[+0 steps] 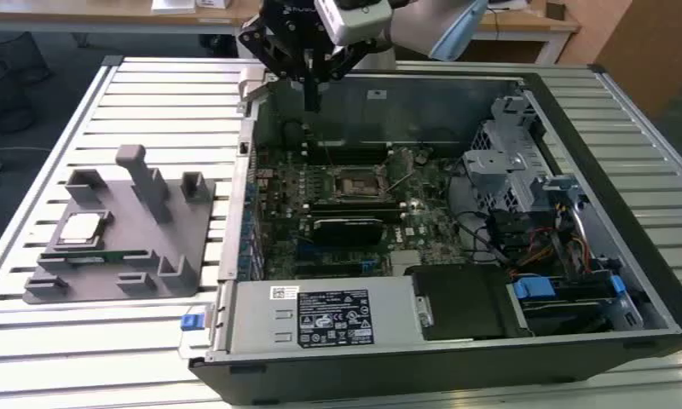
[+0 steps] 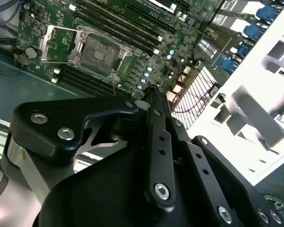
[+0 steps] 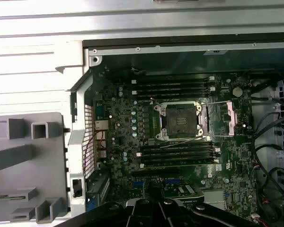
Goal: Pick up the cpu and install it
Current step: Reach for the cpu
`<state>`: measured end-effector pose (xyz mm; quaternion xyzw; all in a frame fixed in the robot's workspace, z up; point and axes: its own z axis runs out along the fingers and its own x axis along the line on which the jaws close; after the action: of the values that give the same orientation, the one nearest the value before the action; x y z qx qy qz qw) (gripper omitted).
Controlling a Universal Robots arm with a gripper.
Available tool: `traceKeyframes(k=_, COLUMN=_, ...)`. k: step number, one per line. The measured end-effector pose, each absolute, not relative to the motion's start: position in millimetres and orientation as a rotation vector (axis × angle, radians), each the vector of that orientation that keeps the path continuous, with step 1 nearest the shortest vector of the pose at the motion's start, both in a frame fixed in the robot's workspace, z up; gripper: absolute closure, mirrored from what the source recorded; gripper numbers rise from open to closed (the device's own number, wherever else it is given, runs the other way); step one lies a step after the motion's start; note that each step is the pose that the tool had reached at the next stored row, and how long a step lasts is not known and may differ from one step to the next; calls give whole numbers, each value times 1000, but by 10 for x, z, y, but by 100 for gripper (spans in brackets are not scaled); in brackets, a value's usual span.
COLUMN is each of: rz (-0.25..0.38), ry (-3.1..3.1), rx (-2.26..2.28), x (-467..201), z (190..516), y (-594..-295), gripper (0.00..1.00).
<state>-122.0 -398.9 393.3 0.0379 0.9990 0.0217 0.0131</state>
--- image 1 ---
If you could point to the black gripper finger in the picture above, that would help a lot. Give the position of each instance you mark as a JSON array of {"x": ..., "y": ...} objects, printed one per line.
[
  {"x": 261, "y": 47},
  {"x": 347, "y": 59}
]

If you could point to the pale blue teach pendant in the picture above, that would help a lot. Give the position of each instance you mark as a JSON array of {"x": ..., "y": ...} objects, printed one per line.
[{"x": 460, "y": 25}]

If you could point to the grey disk bay frame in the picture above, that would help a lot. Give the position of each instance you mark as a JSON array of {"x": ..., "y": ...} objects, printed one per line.
[{"x": 556, "y": 185}]

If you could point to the beige case latch bracket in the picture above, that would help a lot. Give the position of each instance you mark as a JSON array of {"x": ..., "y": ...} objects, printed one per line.
[{"x": 249, "y": 83}]

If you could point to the hard disk in blue carrier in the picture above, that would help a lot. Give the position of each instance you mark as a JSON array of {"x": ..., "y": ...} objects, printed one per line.
[{"x": 534, "y": 289}]

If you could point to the metal drive cage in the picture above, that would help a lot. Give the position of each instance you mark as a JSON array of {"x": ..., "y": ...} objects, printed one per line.
[{"x": 488, "y": 166}]

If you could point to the grey parts rack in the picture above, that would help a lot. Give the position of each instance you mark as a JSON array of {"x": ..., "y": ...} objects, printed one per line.
[{"x": 130, "y": 238}]

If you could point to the blue plastic release tab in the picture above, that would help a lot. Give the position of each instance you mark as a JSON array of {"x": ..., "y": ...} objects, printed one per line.
[{"x": 617, "y": 284}]

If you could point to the white flat box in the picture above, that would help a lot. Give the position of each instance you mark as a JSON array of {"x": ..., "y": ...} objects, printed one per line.
[
  {"x": 173, "y": 5},
  {"x": 212, "y": 3}
]

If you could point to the silver CPU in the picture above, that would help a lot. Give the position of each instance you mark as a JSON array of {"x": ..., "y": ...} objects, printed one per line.
[{"x": 81, "y": 228}]

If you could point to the brown wooden cabinet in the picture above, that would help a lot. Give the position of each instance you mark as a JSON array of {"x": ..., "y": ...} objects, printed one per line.
[{"x": 653, "y": 51}]

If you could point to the silver chipset heatsink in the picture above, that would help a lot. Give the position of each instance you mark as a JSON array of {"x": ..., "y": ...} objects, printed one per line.
[{"x": 404, "y": 260}]

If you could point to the blue expansion slot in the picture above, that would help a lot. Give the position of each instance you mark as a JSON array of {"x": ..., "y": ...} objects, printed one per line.
[{"x": 370, "y": 266}]

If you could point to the wooden desk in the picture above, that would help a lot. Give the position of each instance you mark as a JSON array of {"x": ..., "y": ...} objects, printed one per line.
[{"x": 118, "y": 19}]

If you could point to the black mesh waste bin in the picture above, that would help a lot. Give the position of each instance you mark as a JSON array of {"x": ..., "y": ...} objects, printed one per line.
[
  {"x": 22, "y": 51},
  {"x": 5, "y": 102}
]

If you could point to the black PC case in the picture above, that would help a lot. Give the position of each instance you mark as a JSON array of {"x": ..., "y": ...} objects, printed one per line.
[{"x": 375, "y": 375}]

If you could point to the black expansion slot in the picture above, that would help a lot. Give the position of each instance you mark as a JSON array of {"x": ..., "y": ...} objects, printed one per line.
[{"x": 323, "y": 269}]

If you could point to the green RAM stick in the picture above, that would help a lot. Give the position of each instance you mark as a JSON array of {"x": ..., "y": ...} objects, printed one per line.
[{"x": 113, "y": 255}]

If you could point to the black plastic shroud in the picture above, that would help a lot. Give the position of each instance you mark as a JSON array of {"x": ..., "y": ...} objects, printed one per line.
[{"x": 466, "y": 298}]

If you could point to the black graphics card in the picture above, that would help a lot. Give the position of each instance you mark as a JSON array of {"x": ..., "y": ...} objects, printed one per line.
[{"x": 347, "y": 234}]

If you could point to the grey power supply unit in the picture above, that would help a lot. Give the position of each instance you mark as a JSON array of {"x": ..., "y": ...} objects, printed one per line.
[{"x": 249, "y": 315}]

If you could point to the green motherboard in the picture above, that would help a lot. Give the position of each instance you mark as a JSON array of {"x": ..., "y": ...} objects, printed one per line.
[{"x": 431, "y": 213}]

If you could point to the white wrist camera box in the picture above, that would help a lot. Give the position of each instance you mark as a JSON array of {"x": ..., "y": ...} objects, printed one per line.
[{"x": 355, "y": 23}]

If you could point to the blue case latch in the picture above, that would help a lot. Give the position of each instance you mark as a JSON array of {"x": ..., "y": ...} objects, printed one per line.
[{"x": 191, "y": 322}]

